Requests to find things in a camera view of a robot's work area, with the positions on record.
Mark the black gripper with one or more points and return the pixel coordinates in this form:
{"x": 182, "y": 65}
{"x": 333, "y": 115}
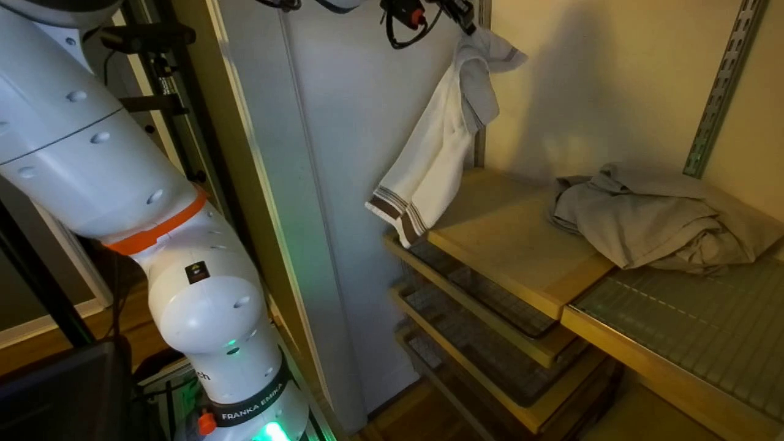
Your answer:
{"x": 406, "y": 12}

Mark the grey crumpled cloth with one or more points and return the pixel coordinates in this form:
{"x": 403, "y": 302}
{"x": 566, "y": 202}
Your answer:
{"x": 653, "y": 221}

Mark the black camera stand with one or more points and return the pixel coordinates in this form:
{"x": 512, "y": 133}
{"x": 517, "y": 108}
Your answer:
{"x": 149, "y": 36}

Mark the black tripod leg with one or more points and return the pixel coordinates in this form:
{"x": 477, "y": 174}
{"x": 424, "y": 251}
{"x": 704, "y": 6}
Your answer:
{"x": 40, "y": 278}

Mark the closet door jamb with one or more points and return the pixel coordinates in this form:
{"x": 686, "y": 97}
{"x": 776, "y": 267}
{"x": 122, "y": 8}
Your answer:
{"x": 245, "y": 186}

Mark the white closet side panel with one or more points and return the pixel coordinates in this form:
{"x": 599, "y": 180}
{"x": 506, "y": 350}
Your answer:
{"x": 344, "y": 203}

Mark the pull-out mesh tray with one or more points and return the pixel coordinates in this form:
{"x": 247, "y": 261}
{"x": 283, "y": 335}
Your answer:
{"x": 490, "y": 294}
{"x": 432, "y": 353}
{"x": 490, "y": 356}

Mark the black monitor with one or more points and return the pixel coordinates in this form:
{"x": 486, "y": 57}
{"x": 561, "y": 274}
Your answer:
{"x": 56, "y": 399}

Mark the white towel with striped end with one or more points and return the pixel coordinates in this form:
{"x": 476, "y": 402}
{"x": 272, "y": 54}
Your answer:
{"x": 442, "y": 137}

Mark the wooden shelf board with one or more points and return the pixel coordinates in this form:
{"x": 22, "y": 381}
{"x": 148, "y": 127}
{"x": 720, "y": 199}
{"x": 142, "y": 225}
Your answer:
{"x": 506, "y": 236}

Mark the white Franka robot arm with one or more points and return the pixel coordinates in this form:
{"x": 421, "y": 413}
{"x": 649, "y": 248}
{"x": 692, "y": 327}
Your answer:
{"x": 81, "y": 137}

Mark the white framed board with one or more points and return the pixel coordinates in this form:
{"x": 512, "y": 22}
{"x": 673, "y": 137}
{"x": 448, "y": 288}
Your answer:
{"x": 56, "y": 319}

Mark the grey slotted wall rail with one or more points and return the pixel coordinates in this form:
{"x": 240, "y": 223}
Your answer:
{"x": 726, "y": 82}

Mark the grey ribbed shelf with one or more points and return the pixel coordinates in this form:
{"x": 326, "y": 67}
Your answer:
{"x": 702, "y": 327}

